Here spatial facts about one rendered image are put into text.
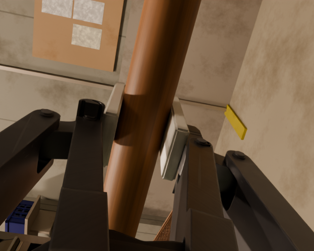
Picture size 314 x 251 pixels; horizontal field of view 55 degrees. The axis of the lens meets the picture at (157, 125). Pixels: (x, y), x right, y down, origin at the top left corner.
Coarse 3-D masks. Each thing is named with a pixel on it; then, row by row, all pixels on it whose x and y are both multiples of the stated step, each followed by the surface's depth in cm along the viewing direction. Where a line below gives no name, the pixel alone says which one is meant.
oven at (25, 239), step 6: (0, 234) 205; (6, 234) 206; (12, 234) 207; (18, 234) 209; (24, 234) 210; (24, 240) 205; (30, 240) 206; (36, 240) 207; (42, 240) 208; (48, 240) 209; (18, 246) 199; (24, 246) 200; (30, 246) 205
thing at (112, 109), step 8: (120, 88) 19; (112, 96) 17; (120, 96) 18; (112, 104) 16; (120, 104) 17; (104, 112) 15; (112, 112) 15; (104, 120) 15; (112, 120) 15; (104, 128) 15; (112, 128) 15; (104, 136) 15; (112, 136) 15; (104, 144) 15; (112, 144) 16; (104, 152) 15; (104, 160) 15
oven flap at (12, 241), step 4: (8, 240) 201; (12, 240) 200; (16, 240) 199; (0, 244) 198; (4, 244) 198; (8, 244) 197; (12, 244) 194; (16, 244) 198; (0, 248) 195; (4, 248) 194; (8, 248) 191; (12, 248) 192
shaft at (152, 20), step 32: (160, 0) 15; (192, 0) 15; (160, 32) 16; (160, 64) 16; (128, 96) 17; (160, 96) 17; (128, 128) 18; (160, 128) 18; (128, 160) 18; (128, 192) 19; (128, 224) 20
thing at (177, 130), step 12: (180, 108) 19; (168, 120) 18; (180, 120) 16; (168, 132) 17; (180, 132) 15; (168, 144) 16; (180, 144) 15; (168, 156) 16; (180, 156) 16; (168, 168) 16
